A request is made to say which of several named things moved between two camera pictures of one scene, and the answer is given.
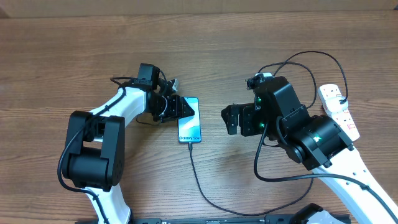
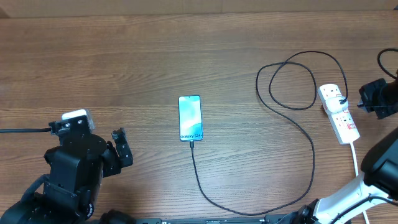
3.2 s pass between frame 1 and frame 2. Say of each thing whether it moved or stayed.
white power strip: stayed
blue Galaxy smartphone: stayed
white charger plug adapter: stayed
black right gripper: moved
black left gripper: moved
